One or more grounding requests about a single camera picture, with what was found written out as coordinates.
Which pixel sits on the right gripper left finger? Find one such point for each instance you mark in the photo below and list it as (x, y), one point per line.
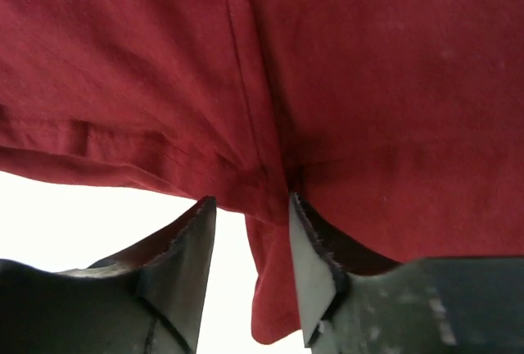
(147, 298)

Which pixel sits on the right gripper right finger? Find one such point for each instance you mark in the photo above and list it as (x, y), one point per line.
(354, 300)

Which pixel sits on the dark red t shirt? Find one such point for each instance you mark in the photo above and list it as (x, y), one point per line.
(401, 121)

